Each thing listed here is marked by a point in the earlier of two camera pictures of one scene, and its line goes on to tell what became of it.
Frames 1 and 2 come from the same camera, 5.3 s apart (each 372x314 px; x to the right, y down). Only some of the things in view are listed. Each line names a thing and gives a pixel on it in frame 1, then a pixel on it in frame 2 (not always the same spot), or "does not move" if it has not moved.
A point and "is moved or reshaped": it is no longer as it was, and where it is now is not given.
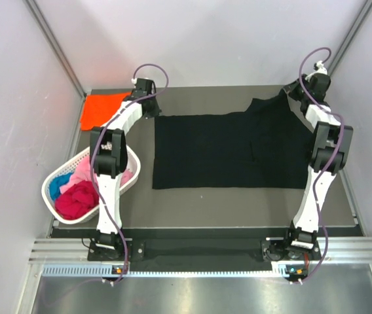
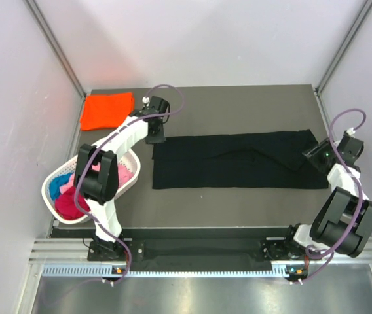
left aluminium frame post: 50,36 does not move
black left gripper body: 154,109 → 156,137
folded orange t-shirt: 98,108 does not move
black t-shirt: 267,147 is moved or reshaped
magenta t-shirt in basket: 77,200 does not move
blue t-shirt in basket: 55,184 does not move
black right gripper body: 297,92 → 318,155
